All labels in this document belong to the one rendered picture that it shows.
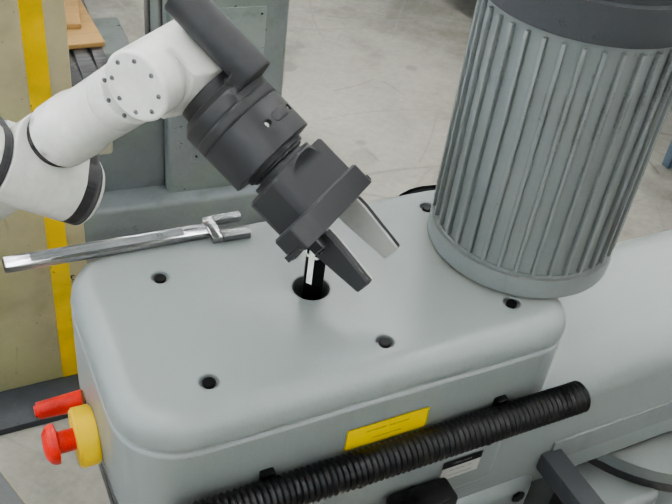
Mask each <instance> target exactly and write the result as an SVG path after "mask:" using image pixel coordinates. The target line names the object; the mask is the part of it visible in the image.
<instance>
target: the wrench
mask: <svg viewBox="0 0 672 504"><path fill-rule="evenodd" d="M240 220H241V214H240V212H239V211H234V212H228V213H222V214H216V215H212V216H208V217H203V218H202V223H201V224H195V225H189V226H183V227H177V228H171V229H165V230H159V231H153V232H147V233H141V234H135V235H130V236H124V237H118V238H112V239H106V240H100V241H94V242H88V243H82V244H76V245H70V246H64V247H58V248H52V249H46V250H40V251H34V252H28V253H22V254H16V255H10V256H4V257H2V263H3V268H4V272H5V273H12V272H18V271H24V270H29V269H35V268H41V267H47V266H52V265H58V264H64V263H69V262H75V261H81V260H87V259H92V258H98V257H104V256H109V255H115V254H121V253H127V252H132V251H138V250H144V249H149V248H155V247H161V246H167V245H172V244H178V243H184V242H189V241H195V240H201V239H207V238H209V237H210V239H211V241H212V242H213V243H218V242H229V241H234V240H240V239H245V238H251V231H250V230H249V228H246V227H243V228H237V229H232V230H226V231H221V232H220V230H219V228H218V226H217V225H223V224H229V223H234V222H239V221H240Z"/></svg>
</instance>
